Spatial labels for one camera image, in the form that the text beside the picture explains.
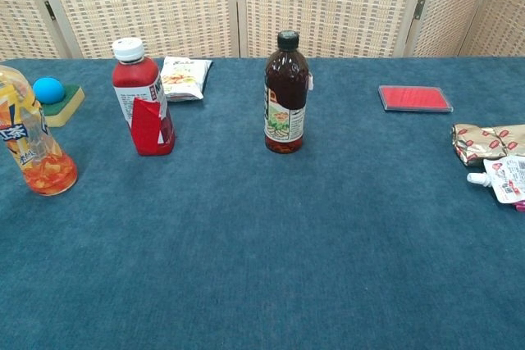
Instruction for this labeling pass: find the green yellow sponge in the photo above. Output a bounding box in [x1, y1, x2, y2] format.
[40, 84, 86, 129]

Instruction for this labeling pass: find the woven folding screen panel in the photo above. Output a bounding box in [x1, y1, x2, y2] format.
[459, 0, 525, 57]
[235, 0, 436, 59]
[28, 0, 241, 60]
[0, 0, 74, 61]
[404, 0, 509, 58]

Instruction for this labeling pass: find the dark brown tea bottle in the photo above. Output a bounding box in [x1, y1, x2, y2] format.
[263, 30, 315, 155]

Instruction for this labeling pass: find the yellow iced tea bottle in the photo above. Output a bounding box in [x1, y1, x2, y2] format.
[0, 65, 79, 197]

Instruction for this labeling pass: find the red juice bottle white cap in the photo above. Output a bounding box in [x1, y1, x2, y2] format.
[111, 37, 176, 157]

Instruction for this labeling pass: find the white spout pouch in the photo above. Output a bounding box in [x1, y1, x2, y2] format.
[466, 156, 525, 205]

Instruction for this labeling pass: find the white snack packet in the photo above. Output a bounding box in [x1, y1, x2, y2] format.
[159, 56, 213, 103]

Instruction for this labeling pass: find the blue ball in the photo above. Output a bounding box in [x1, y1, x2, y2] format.
[32, 76, 66, 105]

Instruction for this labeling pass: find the gold snack wrapper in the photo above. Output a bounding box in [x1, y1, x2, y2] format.
[450, 122, 525, 167]

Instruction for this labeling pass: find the red flat ink pad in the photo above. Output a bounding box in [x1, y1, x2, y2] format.
[377, 84, 454, 114]

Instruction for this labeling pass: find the blue tablecloth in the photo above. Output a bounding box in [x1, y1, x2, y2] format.
[0, 56, 525, 350]

